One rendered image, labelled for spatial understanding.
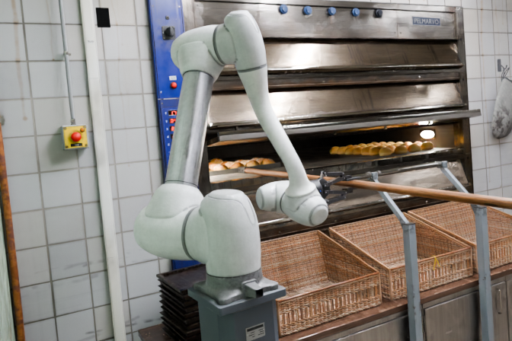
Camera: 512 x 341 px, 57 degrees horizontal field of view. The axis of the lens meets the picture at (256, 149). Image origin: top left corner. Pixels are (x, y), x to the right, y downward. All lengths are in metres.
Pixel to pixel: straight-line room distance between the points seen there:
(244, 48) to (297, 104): 1.09
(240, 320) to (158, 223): 0.35
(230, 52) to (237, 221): 0.56
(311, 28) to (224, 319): 1.79
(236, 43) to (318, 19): 1.26
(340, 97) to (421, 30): 0.77
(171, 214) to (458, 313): 1.70
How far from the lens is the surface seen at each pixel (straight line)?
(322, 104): 2.64
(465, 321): 2.71
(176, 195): 1.39
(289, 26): 2.61
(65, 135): 2.09
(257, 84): 1.54
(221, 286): 1.31
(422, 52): 3.19
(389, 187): 1.72
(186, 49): 1.58
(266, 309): 1.34
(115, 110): 2.19
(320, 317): 2.20
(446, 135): 3.49
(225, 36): 1.52
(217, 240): 1.27
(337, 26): 2.79
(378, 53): 2.93
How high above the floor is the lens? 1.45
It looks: 3 degrees down
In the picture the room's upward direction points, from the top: 5 degrees counter-clockwise
